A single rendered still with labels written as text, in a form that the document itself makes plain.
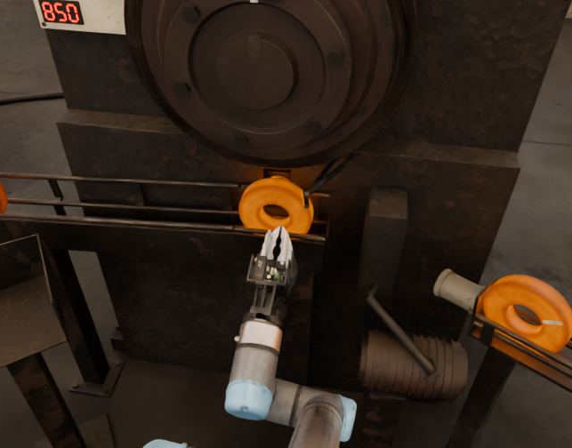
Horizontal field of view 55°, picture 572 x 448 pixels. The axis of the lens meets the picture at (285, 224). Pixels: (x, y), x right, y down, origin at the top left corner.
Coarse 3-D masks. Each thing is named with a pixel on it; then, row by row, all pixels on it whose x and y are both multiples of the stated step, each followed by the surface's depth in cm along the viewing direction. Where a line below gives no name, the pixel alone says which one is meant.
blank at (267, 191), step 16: (256, 192) 111; (272, 192) 110; (288, 192) 110; (240, 208) 115; (256, 208) 114; (288, 208) 112; (304, 208) 111; (256, 224) 117; (272, 224) 118; (288, 224) 115; (304, 224) 114
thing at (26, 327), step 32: (0, 256) 112; (32, 256) 115; (0, 288) 117; (32, 288) 117; (0, 320) 111; (32, 320) 111; (64, 320) 110; (0, 352) 106; (32, 352) 105; (32, 384) 120; (64, 416) 132
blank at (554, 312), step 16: (496, 288) 100; (512, 288) 97; (528, 288) 95; (544, 288) 95; (496, 304) 102; (512, 304) 99; (528, 304) 96; (544, 304) 94; (560, 304) 93; (496, 320) 104; (512, 320) 102; (544, 320) 96; (560, 320) 93; (528, 336) 100; (544, 336) 97; (560, 336) 95
